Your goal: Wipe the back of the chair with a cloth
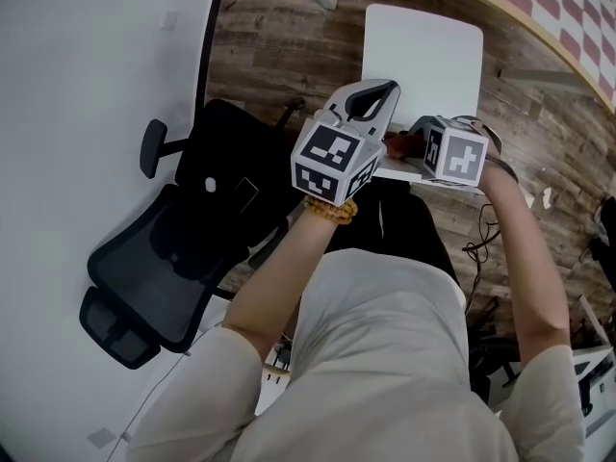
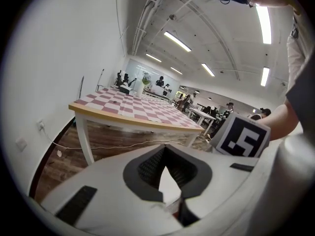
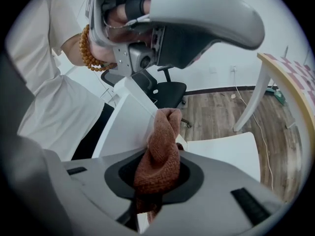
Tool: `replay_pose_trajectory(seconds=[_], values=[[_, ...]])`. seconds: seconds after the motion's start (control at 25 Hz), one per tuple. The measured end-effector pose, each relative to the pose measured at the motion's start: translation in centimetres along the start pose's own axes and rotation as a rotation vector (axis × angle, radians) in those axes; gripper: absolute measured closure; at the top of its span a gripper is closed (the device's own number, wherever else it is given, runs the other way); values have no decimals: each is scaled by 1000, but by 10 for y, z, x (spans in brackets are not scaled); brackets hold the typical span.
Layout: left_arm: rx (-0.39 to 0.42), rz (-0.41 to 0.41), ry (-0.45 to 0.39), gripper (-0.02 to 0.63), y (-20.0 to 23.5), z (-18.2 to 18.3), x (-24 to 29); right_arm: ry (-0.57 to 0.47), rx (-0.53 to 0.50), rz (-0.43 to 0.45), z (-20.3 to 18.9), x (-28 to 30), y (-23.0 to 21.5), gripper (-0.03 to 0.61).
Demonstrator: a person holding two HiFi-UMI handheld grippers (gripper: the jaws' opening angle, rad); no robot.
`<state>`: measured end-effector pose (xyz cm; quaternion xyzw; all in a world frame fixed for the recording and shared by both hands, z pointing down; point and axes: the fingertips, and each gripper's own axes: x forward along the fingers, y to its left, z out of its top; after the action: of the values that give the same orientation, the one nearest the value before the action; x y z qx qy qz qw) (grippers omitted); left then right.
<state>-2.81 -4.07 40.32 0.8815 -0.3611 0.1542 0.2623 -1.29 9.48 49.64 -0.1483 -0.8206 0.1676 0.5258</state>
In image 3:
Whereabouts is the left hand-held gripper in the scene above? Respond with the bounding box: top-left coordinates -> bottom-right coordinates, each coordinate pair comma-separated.
85,0 -> 266,77

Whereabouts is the white chair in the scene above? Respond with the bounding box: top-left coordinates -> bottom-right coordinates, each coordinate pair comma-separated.
92,77 -> 261,183

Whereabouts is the brown cloth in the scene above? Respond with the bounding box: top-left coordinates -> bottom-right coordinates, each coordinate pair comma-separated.
133,108 -> 185,225

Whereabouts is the person's left forearm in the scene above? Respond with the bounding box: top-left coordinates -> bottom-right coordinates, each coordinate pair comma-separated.
60,32 -> 91,66

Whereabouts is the black office chair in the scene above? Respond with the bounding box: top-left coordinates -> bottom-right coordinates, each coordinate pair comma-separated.
100,66 -> 193,129

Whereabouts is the person's left hand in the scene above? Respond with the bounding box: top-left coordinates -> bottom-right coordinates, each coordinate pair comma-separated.
89,0 -> 151,61

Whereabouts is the white table with wooden edge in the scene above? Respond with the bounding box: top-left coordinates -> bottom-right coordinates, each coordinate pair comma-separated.
232,52 -> 315,204

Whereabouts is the green floor tool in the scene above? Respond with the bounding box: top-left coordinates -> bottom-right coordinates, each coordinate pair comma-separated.
265,87 -> 286,106

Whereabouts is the pink checkered tablecloth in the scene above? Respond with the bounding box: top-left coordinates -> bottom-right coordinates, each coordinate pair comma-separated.
267,54 -> 315,94

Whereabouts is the person's white garment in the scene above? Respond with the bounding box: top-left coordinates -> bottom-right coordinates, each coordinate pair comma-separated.
5,0 -> 104,161

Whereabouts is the brown bead bracelet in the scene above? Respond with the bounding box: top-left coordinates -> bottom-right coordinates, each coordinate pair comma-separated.
78,24 -> 118,72

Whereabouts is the white cable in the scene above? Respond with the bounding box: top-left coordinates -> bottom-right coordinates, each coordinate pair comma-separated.
231,70 -> 274,192

